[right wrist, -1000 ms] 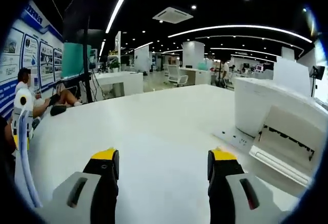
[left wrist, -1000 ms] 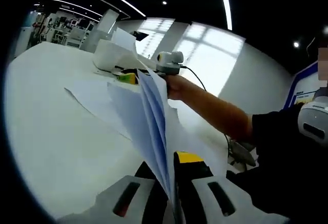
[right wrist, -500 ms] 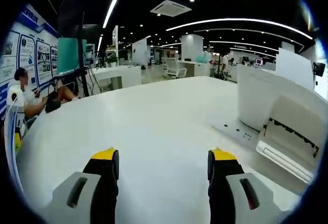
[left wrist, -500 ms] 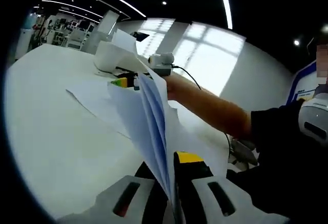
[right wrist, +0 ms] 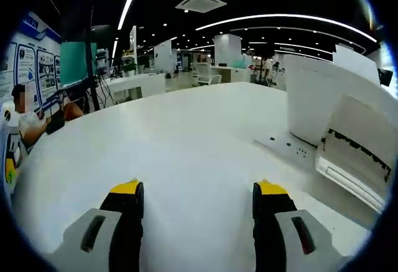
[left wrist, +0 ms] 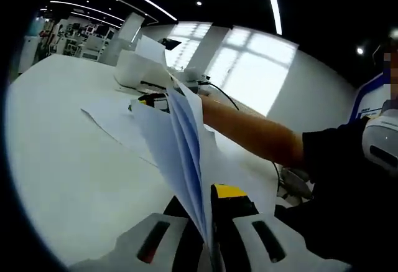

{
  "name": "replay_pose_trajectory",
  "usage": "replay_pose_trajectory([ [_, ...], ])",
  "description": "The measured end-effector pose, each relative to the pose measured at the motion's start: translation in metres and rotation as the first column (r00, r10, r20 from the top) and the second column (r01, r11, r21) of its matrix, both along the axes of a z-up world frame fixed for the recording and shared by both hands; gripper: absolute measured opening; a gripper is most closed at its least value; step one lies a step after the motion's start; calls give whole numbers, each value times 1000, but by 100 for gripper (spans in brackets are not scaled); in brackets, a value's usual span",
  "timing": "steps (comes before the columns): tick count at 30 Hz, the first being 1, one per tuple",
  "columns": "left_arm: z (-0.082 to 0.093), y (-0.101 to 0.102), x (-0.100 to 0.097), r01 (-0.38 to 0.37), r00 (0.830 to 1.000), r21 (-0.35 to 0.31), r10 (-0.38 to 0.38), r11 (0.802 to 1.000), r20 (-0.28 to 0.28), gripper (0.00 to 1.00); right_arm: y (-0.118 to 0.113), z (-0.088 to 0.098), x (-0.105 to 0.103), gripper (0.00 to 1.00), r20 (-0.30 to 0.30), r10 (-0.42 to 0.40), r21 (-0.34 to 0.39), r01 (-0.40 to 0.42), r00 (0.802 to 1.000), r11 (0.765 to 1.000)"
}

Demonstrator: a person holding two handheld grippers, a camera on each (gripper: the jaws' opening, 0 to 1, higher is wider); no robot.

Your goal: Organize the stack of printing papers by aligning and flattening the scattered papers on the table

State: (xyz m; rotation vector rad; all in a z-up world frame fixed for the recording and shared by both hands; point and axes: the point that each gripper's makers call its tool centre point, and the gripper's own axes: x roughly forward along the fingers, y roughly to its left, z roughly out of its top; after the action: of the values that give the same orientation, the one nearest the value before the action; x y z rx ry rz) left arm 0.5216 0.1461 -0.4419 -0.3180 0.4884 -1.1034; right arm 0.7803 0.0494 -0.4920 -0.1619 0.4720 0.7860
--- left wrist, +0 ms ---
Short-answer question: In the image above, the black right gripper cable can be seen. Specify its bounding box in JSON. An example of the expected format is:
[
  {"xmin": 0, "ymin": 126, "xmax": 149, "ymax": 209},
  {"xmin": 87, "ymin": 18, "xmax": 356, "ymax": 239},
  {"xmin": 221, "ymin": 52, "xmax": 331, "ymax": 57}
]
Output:
[{"xmin": 203, "ymin": 81, "xmax": 284, "ymax": 194}]

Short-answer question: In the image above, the person in black shirt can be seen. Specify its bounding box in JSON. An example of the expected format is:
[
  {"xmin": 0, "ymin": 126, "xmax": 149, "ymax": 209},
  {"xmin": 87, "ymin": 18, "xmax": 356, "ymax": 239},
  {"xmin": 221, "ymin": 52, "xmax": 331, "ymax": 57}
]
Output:
[{"xmin": 275, "ymin": 116, "xmax": 398, "ymax": 272}]

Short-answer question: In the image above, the white printer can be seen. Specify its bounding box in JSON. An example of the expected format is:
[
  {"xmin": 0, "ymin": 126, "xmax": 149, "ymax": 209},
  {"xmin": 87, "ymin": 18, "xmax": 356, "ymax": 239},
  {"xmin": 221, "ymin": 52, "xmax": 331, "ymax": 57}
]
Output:
[{"xmin": 114, "ymin": 34, "xmax": 175, "ymax": 94}]

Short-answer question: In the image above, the white table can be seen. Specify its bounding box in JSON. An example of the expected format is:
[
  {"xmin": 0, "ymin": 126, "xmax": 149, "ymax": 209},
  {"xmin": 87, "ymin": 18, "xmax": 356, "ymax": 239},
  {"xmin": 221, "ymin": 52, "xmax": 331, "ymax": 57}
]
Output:
[{"xmin": 6, "ymin": 54, "xmax": 280, "ymax": 266}]

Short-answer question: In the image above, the black studio light on stand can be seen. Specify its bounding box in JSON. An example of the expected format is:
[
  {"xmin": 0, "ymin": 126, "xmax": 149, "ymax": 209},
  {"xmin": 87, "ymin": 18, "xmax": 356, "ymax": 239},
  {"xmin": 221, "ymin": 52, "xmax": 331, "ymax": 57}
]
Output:
[{"xmin": 158, "ymin": 37, "xmax": 181, "ymax": 51}]

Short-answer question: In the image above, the white paper sheet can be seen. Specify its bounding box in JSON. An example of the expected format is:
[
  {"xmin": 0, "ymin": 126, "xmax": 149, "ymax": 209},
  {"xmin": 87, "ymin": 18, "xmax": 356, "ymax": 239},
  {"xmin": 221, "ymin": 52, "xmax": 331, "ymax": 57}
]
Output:
[{"xmin": 130, "ymin": 80, "xmax": 278, "ymax": 272}]

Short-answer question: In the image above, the straight ceiling light strip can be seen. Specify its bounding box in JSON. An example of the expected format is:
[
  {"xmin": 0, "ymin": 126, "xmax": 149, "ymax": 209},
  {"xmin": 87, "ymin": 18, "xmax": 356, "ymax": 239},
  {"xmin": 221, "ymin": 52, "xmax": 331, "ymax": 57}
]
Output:
[{"xmin": 261, "ymin": 0, "xmax": 283, "ymax": 35}]

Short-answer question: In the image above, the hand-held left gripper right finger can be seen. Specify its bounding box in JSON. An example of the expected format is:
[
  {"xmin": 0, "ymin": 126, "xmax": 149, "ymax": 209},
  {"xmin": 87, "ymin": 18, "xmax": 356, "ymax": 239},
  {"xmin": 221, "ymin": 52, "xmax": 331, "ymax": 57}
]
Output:
[{"xmin": 210, "ymin": 182, "xmax": 351, "ymax": 272}]

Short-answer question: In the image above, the blue framed wall poster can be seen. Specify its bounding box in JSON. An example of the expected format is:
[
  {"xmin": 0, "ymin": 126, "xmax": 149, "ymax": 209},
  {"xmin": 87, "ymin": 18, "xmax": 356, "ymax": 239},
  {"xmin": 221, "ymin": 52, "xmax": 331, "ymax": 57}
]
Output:
[{"xmin": 349, "ymin": 72, "xmax": 389, "ymax": 123}]

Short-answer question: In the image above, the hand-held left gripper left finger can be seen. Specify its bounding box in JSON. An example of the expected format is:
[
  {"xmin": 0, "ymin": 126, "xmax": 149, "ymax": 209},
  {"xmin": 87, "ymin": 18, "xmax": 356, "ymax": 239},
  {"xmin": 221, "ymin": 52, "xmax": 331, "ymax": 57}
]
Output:
[{"xmin": 68, "ymin": 195, "xmax": 213, "ymax": 272}]

